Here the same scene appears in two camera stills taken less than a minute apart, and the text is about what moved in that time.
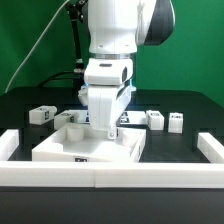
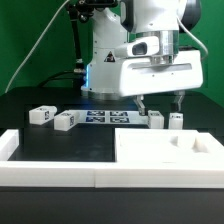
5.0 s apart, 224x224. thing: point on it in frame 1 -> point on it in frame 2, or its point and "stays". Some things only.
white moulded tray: [78, 142] -> [167, 145]
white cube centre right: [155, 120] stays
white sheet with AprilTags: [129, 117] stays
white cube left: [42, 114] stays
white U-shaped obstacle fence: [112, 174] stays
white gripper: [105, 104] -> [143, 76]
